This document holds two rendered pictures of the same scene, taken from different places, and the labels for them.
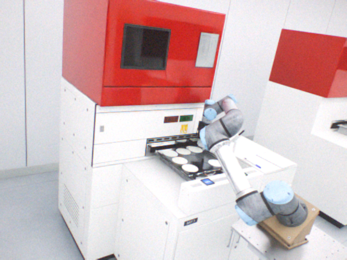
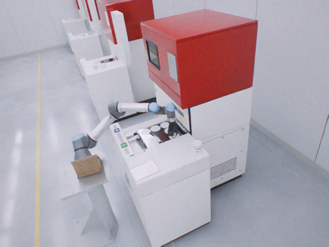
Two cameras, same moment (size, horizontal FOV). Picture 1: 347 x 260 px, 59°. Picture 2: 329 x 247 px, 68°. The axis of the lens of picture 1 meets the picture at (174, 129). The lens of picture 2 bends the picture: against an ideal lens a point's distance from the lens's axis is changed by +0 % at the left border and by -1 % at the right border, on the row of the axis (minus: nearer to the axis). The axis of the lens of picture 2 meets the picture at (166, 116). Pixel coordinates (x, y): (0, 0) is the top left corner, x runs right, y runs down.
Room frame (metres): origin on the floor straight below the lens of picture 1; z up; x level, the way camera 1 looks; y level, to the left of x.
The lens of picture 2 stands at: (2.51, -1.94, 2.33)
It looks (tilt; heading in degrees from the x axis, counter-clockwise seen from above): 33 degrees down; 108
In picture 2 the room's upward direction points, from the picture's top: 7 degrees counter-clockwise
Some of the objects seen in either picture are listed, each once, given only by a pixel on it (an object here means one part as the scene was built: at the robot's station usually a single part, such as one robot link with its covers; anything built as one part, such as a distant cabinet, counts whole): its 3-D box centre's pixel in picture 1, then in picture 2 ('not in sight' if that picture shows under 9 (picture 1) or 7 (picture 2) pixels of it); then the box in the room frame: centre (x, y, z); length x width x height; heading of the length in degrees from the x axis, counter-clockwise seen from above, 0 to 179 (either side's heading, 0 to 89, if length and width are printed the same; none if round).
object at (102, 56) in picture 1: (138, 47); (195, 53); (2.15, 0.33, 1.52); 0.81 x 0.75 x 0.59; 128
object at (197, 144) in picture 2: not in sight; (197, 146); (2.25, -0.43, 1.01); 0.07 x 0.07 x 0.10
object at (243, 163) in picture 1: (243, 157); (166, 162); (2.00, -0.52, 0.89); 0.62 x 0.35 x 0.14; 38
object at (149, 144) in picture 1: (173, 146); (178, 126); (2.00, -0.01, 0.89); 0.44 x 0.02 x 0.10; 128
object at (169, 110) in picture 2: (209, 108); (170, 110); (2.00, -0.21, 1.21); 0.09 x 0.08 x 0.11; 0
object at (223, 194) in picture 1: (223, 188); (122, 143); (1.52, -0.32, 0.89); 0.55 x 0.09 x 0.14; 128
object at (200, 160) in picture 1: (192, 158); (159, 134); (1.84, -0.15, 0.90); 0.34 x 0.34 x 0.01; 38
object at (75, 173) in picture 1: (122, 186); (201, 142); (2.17, 0.35, 0.41); 0.82 x 0.71 x 0.82; 128
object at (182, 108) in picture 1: (153, 131); (171, 108); (1.90, 0.14, 1.02); 0.82 x 0.03 x 0.40; 128
